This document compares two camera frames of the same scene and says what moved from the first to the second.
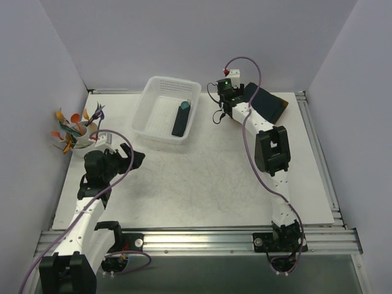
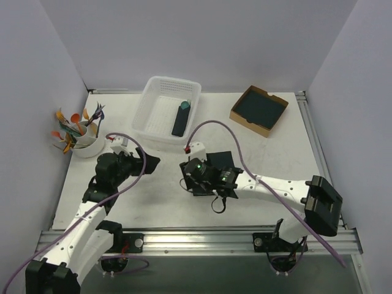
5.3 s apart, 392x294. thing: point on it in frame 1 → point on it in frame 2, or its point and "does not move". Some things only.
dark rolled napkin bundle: x=180 y=120 does not move
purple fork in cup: x=99 y=113 does not move
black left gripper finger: x=138 y=158 → x=151 y=163
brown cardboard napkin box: x=269 y=106 does not move
